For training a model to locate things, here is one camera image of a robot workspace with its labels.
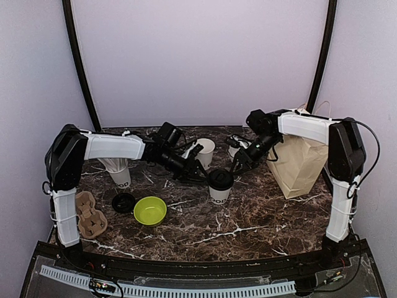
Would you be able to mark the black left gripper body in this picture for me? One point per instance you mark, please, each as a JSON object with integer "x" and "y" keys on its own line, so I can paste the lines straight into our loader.
{"x": 170, "y": 164}

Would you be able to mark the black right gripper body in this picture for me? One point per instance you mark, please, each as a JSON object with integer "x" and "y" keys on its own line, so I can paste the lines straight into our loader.
{"x": 265, "y": 144}

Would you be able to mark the white paper coffee cup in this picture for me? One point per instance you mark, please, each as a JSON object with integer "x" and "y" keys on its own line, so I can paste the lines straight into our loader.
{"x": 219, "y": 197}

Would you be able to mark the black plastic cup lid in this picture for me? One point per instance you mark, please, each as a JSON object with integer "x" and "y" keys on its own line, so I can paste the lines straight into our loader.
{"x": 123, "y": 203}

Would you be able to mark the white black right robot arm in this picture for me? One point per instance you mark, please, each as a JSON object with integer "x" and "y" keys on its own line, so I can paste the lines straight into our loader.
{"x": 346, "y": 156}

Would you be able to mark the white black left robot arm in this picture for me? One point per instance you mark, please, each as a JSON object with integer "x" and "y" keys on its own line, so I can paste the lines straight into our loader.
{"x": 72, "y": 148}

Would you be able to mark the brown paper takeout bag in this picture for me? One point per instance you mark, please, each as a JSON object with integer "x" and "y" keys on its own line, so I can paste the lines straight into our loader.
{"x": 297, "y": 161}

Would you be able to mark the white scalloped ceramic bowl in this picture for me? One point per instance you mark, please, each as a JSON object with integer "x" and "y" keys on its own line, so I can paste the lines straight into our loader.
{"x": 241, "y": 144}

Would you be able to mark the lime green bowl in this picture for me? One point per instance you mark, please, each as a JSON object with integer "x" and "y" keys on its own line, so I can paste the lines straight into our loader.
{"x": 150, "y": 211}

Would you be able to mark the white cup holding straws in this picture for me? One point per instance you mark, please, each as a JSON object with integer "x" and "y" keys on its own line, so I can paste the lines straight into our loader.
{"x": 121, "y": 178}

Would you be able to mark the bundle of white wrapped straws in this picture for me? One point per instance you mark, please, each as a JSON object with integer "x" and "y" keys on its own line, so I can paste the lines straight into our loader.
{"x": 114, "y": 165}

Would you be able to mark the brown cardboard cup carrier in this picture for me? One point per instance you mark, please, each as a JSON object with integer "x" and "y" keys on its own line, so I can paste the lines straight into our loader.
{"x": 91, "y": 222}

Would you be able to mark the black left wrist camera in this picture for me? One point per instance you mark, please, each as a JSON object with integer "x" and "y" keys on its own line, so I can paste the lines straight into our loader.
{"x": 168, "y": 134}

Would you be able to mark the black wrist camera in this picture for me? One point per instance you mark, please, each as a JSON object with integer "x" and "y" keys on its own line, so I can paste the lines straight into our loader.
{"x": 168, "y": 134}
{"x": 260, "y": 122}

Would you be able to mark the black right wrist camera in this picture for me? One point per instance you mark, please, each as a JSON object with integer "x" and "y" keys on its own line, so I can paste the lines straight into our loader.
{"x": 260, "y": 122}

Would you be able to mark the white slotted cable duct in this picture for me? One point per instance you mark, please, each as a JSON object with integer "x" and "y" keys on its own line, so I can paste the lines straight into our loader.
{"x": 148, "y": 287}

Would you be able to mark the black front table rail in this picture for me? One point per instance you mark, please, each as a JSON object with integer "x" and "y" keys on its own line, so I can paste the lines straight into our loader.
{"x": 302, "y": 266}

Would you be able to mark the black corner frame post right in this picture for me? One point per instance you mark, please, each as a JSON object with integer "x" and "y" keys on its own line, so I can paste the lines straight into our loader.
{"x": 323, "y": 55}

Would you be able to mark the black corner frame post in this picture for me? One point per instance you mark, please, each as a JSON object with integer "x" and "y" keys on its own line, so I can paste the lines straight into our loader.
{"x": 323, "y": 55}
{"x": 78, "y": 63}

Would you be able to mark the black corner frame post left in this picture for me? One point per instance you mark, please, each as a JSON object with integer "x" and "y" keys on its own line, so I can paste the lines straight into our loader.
{"x": 78, "y": 63}

